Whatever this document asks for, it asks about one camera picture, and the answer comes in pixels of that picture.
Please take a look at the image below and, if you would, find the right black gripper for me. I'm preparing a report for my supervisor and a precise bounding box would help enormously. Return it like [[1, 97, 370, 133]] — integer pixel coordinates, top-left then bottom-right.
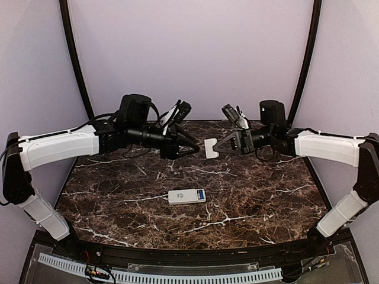
[[213, 125, 275, 155]]

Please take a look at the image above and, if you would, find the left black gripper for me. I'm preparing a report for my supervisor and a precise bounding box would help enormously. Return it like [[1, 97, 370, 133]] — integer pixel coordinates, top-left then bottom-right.
[[127, 122, 200, 160]]

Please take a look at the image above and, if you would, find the white battery cover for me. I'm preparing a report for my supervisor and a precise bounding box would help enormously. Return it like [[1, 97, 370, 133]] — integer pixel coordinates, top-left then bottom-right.
[[204, 138, 219, 159]]

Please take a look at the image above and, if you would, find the white remote control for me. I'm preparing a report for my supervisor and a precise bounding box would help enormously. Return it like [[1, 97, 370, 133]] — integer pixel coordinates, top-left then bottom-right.
[[168, 189, 207, 205]]

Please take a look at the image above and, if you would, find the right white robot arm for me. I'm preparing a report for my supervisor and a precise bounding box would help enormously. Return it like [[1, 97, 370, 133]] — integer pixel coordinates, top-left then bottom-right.
[[204, 100, 378, 257]]

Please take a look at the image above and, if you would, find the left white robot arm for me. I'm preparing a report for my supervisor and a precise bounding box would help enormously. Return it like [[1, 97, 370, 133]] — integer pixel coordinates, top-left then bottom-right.
[[1, 94, 200, 258]]

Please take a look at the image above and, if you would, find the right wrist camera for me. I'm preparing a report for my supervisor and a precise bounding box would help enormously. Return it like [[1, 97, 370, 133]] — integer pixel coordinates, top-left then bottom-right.
[[221, 104, 250, 129]]

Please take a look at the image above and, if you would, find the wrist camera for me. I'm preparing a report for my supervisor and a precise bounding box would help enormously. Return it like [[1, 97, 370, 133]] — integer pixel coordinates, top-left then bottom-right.
[[221, 104, 250, 129], [160, 99, 192, 128]]

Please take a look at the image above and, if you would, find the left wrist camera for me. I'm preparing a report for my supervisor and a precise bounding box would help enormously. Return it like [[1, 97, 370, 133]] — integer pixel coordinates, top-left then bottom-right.
[[160, 99, 192, 128]]

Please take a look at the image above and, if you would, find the white slotted cable duct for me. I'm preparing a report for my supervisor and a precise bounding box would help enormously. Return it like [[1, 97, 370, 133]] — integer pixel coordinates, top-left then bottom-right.
[[38, 253, 283, 283]]

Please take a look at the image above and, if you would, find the black front rail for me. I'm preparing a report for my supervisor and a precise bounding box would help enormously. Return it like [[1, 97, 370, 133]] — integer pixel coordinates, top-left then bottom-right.
[[27, 229, 359, 267]]

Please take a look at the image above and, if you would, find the right black frame post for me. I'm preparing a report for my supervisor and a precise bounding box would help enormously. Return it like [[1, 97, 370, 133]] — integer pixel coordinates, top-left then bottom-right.
[[288, 0, 322, 125]]

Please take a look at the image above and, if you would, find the black frame post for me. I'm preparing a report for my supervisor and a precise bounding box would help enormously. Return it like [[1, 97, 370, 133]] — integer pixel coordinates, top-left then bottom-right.
[[288, 0, 322, 125], [59, 0, 95, 119]]

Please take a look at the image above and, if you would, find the left black frame post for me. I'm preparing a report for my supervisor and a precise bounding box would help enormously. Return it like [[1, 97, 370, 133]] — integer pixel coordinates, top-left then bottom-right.
[[59, 0, 95, 119]]

